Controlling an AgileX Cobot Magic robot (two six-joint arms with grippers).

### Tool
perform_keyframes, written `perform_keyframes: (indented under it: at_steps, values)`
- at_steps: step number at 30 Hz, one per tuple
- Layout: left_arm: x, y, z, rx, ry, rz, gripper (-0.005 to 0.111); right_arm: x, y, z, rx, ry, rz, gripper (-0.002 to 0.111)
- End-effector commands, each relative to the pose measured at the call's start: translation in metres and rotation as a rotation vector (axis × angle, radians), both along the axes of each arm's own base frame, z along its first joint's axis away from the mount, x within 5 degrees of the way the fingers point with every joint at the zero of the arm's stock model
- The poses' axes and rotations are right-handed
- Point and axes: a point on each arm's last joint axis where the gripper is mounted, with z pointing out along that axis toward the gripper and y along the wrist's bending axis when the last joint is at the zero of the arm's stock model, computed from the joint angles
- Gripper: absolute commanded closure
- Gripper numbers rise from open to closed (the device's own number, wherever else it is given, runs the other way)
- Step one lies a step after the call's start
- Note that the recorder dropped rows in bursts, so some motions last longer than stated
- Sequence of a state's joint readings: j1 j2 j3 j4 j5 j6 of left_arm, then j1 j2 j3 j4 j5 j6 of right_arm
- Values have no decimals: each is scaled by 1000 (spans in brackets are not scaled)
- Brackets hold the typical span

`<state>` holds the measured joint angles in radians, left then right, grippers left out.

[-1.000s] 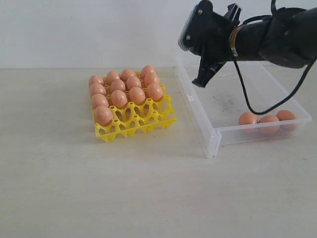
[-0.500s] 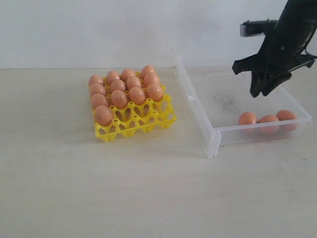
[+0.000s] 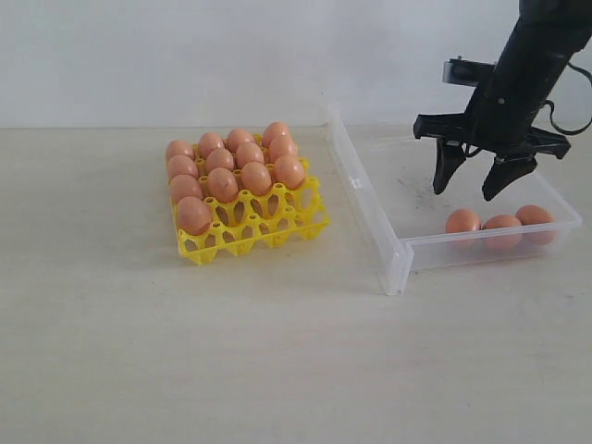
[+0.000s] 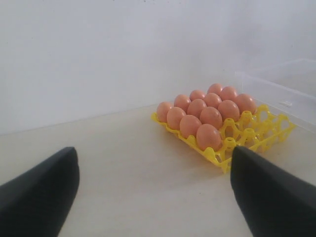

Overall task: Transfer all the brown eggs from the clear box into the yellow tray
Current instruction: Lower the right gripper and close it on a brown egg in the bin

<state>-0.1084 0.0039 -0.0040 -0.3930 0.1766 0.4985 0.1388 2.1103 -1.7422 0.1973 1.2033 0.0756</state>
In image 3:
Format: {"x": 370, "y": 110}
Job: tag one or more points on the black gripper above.
{"x": 501, "y": 110}

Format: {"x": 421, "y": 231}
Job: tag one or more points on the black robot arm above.
{"x": 573, "y": 15}

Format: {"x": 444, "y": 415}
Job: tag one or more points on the clear plastic box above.
{"x": 388, "y": 174}

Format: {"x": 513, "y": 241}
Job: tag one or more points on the yellow plastic egg tray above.
{"x": 270, "y": 219}

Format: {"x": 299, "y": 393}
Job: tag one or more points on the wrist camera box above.
{"x": 465, "y": 72}

